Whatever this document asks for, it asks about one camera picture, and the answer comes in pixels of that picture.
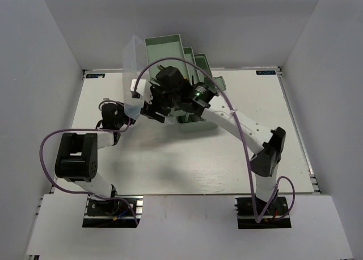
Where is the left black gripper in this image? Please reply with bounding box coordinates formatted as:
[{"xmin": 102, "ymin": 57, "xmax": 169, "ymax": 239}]
[{"xmin": 116, "ymin": 100, "xmax": 143, "ymax": 128}]

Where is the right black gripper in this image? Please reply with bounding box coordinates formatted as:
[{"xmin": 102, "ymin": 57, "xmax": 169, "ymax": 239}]
[{"xmin": 141, "ymin": 83, "xmax": 180, "ymax": 123}]

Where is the green toolbox with clear lid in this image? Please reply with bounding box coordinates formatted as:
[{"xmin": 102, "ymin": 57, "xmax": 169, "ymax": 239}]
[{"xmin": 122, "ymin": 35, "xmax": 226, "ymax": 133}]

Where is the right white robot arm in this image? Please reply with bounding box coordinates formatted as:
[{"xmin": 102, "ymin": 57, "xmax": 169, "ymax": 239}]
[{"xmin": 130, "ymin": 66, "xmax": 286, "ymax": 214}]

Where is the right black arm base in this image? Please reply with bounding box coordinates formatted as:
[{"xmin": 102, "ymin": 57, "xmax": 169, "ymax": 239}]
[{"xmin": 235, "ymin": 196, "xmax": 288, "ymax": 218}]

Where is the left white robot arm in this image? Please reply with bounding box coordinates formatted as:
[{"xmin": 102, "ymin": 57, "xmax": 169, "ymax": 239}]
[{"xmin": 55, "ymin": 102, "xmax": 136, "ymax": 214}]

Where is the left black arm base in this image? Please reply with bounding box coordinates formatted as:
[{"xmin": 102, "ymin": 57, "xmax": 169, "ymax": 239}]
[{"xmin": 85, "ymin": 198, "xmax": 137, "ymax": 219}]

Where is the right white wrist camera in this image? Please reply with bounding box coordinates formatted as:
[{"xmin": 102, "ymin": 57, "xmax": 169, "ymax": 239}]
[{"xmin": 130, "ymin": 79, "xmax": 153, "ymax": 104}]

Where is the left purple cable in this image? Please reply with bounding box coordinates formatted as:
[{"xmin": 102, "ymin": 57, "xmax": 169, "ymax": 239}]
[{"xmin": 39, "ymin": 100, "xmax": 140, "ymax": 225}]

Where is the purple cable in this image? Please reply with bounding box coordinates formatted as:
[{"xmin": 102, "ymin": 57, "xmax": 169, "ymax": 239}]
[
  {"xmin": 39, "ymin": 100, "xmax": 140, "ymax": 225},
  {"xmin": 132, "ymin": 57, "xmax": 296, "ymax": 223}
]

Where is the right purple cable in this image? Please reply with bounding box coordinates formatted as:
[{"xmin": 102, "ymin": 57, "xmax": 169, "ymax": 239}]
[{"xmin": 132, "ymin": 57, "xmax": 296, "ymax": 223}]

